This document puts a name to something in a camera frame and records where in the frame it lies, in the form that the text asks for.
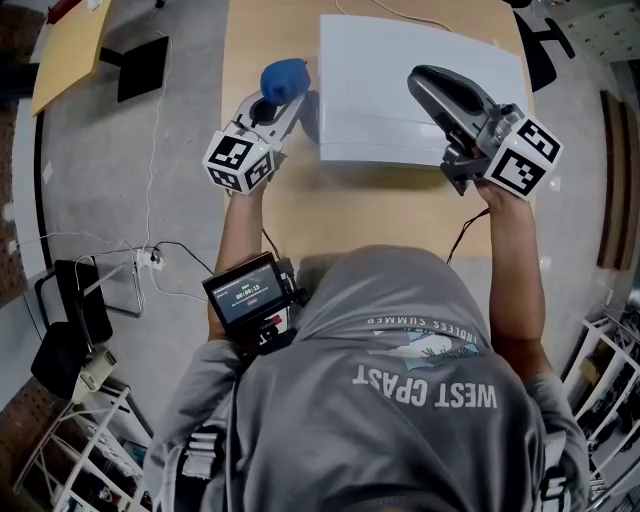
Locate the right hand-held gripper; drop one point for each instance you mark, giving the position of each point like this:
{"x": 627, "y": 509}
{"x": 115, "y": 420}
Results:
{"x": 520, "y": 160}

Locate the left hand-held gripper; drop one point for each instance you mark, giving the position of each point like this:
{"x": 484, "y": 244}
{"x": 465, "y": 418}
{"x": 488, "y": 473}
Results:
{"x": 235, "y": 160}

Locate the blue cleaning cloth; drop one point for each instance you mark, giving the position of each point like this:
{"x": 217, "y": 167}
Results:
{"x": 285, "y": 80}

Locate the white box appliance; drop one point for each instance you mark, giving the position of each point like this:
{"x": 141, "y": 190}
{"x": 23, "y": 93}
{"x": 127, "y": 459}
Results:
{"x": 370, "y": 90}

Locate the person's right forearm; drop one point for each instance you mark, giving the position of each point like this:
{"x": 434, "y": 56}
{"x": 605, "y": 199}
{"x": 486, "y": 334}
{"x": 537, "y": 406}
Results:
{"x": 515, "y": 270}

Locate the person's left forearm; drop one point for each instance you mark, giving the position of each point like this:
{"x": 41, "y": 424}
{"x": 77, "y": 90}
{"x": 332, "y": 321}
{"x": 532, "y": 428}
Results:
{"x": 240, "y": 225}

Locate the brown wooden boards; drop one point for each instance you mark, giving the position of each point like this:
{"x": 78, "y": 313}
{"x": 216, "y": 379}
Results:
{"x": 617, "y": 180}

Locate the white power strip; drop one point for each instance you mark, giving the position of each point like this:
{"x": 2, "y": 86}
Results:
{"x": 149, "y": 259}

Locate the white tissue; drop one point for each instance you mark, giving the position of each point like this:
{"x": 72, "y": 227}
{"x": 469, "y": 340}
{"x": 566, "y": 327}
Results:
{"x": 94, "y": 5}

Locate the small wooden side table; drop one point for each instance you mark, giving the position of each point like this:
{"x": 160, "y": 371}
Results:
{"x": 70, "y": 55}

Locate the red box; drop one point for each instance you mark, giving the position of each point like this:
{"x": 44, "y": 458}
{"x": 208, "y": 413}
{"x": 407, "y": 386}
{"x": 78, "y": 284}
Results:
{"x": 60, "y": 6}

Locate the black metal-framed chair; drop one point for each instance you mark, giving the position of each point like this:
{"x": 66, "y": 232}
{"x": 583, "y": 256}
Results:
{"x": 75, "y": 310}

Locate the beige plastic device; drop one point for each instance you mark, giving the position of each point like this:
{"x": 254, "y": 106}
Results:
{"x": 95, "y": 375}

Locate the person's grey printed t-shirt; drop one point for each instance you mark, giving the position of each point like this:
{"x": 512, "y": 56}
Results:
{"x": 375, "y": 425}

